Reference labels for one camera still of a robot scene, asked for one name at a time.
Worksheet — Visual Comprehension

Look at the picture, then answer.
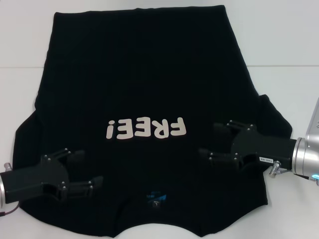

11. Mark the black T-shirt with white print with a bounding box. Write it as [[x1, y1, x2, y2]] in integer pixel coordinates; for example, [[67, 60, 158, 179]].
[[13, 6, 294, 239]]

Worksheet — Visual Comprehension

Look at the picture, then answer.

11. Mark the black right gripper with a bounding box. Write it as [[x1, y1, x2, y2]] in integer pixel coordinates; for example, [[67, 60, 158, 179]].
[[198, 120, 297, 171]]

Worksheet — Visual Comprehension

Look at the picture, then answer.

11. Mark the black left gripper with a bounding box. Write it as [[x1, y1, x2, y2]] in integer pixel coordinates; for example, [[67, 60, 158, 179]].
[[2, 148, 104, 204]]

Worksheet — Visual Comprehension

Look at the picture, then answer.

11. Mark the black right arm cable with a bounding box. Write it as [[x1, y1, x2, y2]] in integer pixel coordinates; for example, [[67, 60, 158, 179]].
[[294, 173, 319, 187]]

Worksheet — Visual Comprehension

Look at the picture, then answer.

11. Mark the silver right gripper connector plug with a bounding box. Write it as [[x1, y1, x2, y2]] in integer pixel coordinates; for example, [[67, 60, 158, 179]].
[[268, 161, 287, 178]]

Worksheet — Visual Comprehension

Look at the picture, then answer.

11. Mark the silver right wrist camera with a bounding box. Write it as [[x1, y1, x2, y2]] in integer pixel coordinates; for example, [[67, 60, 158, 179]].
[[305, 97, 319, 141]]

